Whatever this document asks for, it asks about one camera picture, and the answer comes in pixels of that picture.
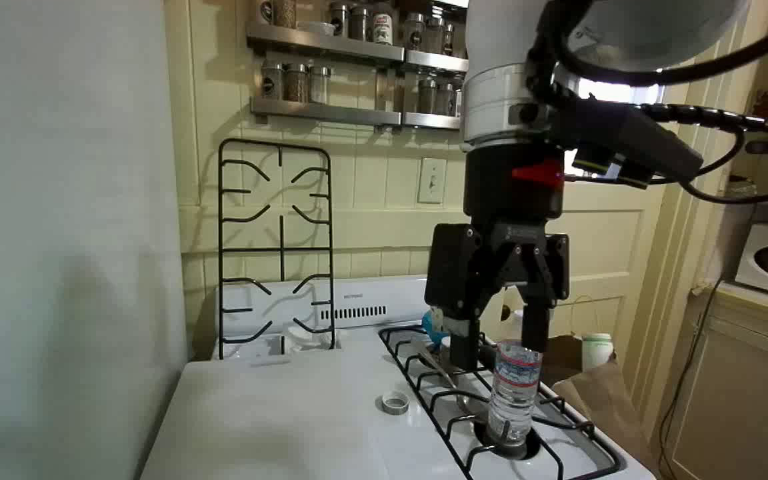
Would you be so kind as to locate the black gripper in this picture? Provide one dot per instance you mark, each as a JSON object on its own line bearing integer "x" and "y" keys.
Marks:
{"x": 455, "y": 267}

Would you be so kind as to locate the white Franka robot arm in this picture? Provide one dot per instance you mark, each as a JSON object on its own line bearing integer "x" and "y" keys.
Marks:
{"x": 508, "y": 61}

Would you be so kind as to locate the blue bowl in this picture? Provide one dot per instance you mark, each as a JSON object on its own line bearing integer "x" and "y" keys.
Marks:
{"x": 432, "y": 325}

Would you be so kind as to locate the metal spoon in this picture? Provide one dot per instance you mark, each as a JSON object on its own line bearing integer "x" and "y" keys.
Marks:
{"x": 441, "y": 368}

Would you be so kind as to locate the clear plastic water bottle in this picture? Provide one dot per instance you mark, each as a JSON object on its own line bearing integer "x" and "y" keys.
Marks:
{"x": 515, "y": 401}

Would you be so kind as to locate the white jar with lid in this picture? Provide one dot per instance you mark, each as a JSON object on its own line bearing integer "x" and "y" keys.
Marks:
{"x": 596, "y": 353}

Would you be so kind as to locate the white gas stove top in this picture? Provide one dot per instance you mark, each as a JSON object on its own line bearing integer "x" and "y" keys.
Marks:
{"x": 455, "y": 416}

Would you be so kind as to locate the white gas stove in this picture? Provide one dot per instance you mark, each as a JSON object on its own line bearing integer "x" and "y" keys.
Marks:
{"x": 295, "y": 416}
{"x": 455, "y": 416}

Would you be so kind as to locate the loose black stove grate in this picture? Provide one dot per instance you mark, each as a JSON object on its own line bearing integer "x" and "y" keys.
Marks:
{"x": 277, "y": 249}

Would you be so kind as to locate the glass spice jar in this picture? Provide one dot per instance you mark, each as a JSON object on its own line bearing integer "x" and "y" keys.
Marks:
{"x": 447, "y": 97}
{"x": 428, "y": 95}
{"x": 273, "y": 81}
{"x": 321, "y": 83}
{"x": 296, "y": 81}

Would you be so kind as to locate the cream wooden cabinet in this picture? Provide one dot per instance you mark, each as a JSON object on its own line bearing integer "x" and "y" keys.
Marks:
{"x": 747, "y": 391}

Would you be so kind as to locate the lower metal spice shelf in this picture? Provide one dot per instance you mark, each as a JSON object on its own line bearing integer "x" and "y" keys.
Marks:
{"x": 331, "y": 112}

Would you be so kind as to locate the metal spice shelf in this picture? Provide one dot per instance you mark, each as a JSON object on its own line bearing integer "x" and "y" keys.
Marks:
{"x": 331, "y": 41}
{"x": 331, "y": 112}

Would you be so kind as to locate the white label spice jar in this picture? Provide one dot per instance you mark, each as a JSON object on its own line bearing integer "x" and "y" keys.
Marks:
{"x": 381, "y": 25}

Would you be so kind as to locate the upper metal spice shelf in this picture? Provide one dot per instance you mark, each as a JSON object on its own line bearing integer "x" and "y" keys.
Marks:
{"x": 331, "y": 41}

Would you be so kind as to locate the white refrigerator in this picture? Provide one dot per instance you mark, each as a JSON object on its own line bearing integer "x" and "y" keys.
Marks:
{"x": 65, "y": 231}

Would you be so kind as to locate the cream light switch plate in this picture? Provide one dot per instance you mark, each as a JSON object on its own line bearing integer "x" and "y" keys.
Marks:
{"x": 429, "y": 180}

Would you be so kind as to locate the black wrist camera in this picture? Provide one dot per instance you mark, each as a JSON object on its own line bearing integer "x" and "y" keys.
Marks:
{"x": 633, "y": 141}

